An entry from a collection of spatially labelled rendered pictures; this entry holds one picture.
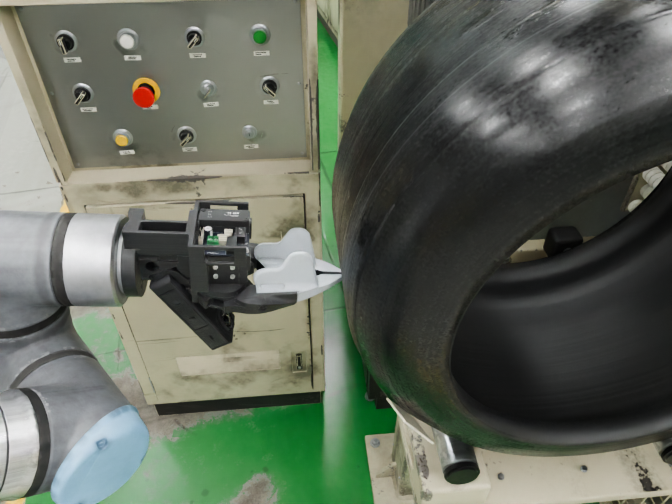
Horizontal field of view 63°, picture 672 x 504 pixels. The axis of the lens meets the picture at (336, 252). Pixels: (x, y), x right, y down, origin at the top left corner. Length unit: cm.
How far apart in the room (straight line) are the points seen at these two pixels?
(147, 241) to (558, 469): 64
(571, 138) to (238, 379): 141
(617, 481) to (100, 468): 67
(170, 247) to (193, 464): 131
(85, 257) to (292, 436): 133
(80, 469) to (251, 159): 83
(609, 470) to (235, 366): 105
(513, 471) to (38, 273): 65
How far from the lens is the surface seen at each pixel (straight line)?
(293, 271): 53
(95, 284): 54
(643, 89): 41
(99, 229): 54
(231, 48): 111
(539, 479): 87
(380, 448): 175
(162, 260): 55
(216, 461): 178
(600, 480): 90
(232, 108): 116
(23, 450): 51
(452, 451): 72
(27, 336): 61
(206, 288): 53
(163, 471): 180
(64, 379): 57
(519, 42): 43
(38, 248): 55
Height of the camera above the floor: 154
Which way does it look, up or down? 42 degrees down
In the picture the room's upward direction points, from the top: straight up
